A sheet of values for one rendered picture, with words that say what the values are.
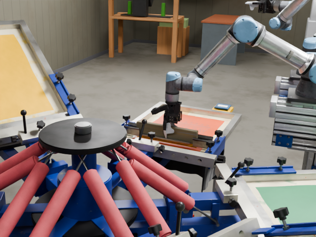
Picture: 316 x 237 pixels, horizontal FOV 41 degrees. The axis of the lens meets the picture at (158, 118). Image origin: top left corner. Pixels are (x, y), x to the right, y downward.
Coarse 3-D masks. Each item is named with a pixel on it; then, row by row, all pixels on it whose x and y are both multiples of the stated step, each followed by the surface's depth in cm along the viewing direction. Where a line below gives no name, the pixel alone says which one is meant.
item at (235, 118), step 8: (160, 104) 292; (144, 112) 275; (192, 112) 287; (200, 112) 285; (208, 112) 282; (216, 112) 280; (224, 112) 279; (136, 120) 260; (232, 120) 265; (224, 128) 251; (232, 128) 255
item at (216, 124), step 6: (192, 120) 273; (198, 120) 274; (204, 120) 274; (210, 120) 274; (216, 120) 274; (216, 126) 264; (210, 132) 254; (168, 144) 235; (174, 144) 235; (198, 150) 228
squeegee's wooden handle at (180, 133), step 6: (138, 120) 239; (138, 126) 239; (144, 126) 237; (150, 126) 236; (156, 126) 234; (162, 126) 233; (174, 126) 232; (144, 132) 238; (156, 132) 235; (162, 132) 234; (174, 132) 231; (180, 132) 230; (186, 132) 228; (192, 132) 227; (174, 138) 232; (180, 138) 231; (186, 138) 229
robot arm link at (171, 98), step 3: (165, 93) 226; (165, 96) 226; (168, 96) 223; (171, 96) 223; (174, 96) 223; (177, 96) 224; (165, 99) 226; (168, 99) 224; (171, 99) 223; (174, 99) 224; (177, 99) 225; (171, 102) 224; (174, 102) 225
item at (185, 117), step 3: (183, 114) 284; (162, 117) 277; (183, 117) 279; (186, 117) 279; (189, 117) 279; (192, 117) 279; (156, 120) 271; (159, 120) 271; (162, 120) 271; (183, 120) 273; (186, 120) 273; (189, 120) 273; (159, 123) 266; (132, 138) 242; (141, 138) 242; (144, 138) 242; (156, 141) 239; (159, 141) 239; (162, 144) 235; (165, 144) 235
